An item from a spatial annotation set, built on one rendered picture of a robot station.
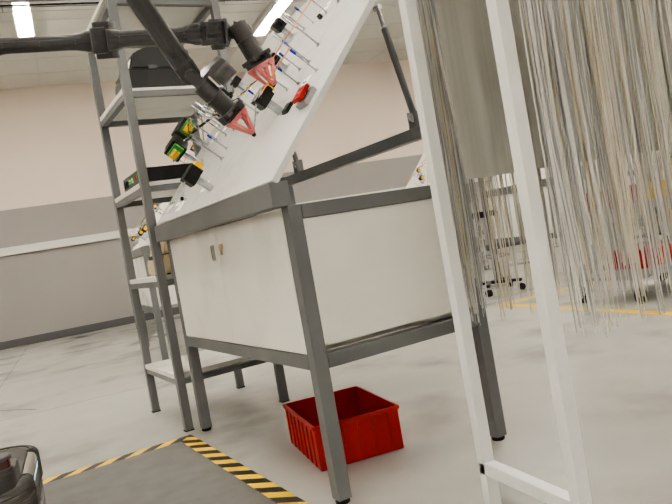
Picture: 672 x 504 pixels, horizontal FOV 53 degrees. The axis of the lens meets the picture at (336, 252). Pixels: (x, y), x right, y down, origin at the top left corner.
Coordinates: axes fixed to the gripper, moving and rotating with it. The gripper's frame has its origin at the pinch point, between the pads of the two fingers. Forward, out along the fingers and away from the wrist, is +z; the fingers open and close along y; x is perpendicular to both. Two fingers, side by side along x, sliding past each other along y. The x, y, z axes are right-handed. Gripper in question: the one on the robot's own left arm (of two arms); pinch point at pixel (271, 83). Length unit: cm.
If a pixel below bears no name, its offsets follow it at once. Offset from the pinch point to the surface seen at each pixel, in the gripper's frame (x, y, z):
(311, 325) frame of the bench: 39, -31, 57
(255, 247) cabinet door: 32.9, -4.0, 37.2
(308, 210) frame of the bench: 22.4, -29.0, 32.2
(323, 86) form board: -1.2, -25.9, 7.5
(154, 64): -5, 107, -32
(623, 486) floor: 10, -79, 120
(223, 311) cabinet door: 44, 32, 56
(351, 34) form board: -17.8, -24.2, -0.3
